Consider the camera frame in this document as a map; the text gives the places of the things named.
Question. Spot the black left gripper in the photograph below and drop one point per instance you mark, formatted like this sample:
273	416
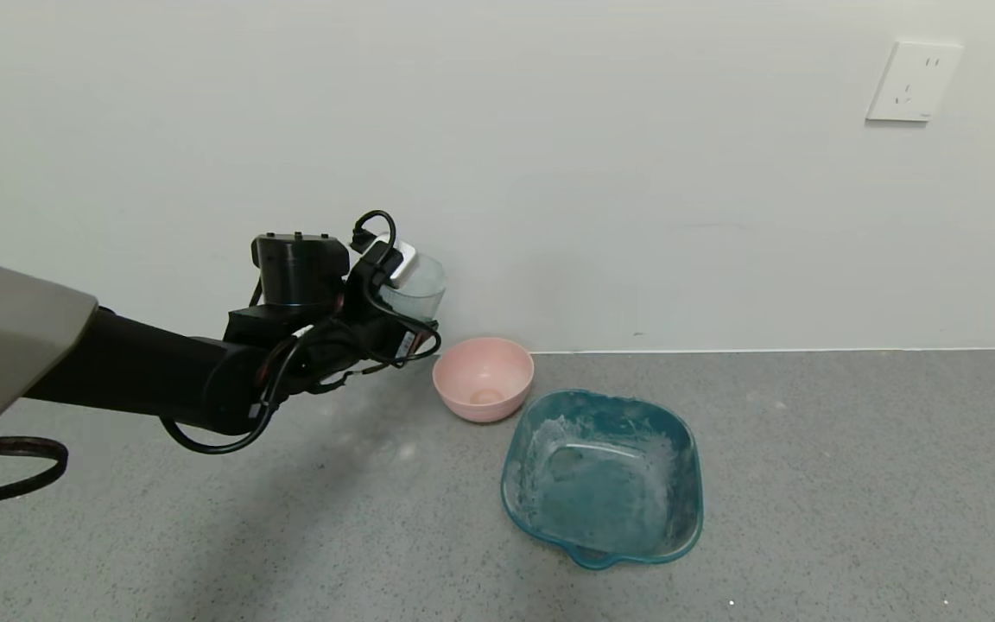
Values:
404	344

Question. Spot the ribbed clear glass cup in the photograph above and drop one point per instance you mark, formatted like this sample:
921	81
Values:
421	289

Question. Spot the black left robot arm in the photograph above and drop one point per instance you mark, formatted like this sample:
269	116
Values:
143	371

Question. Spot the pink bowl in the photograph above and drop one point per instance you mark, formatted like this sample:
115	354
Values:
484	376

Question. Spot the teal square glass dish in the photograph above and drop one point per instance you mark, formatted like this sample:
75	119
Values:
605	484

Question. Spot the grey robot torso panel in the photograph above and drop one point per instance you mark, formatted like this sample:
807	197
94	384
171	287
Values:
5	337

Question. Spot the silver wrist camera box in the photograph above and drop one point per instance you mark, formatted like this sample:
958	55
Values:
402	261

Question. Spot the white wall outlet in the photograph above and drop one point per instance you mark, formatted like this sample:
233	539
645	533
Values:
914	82

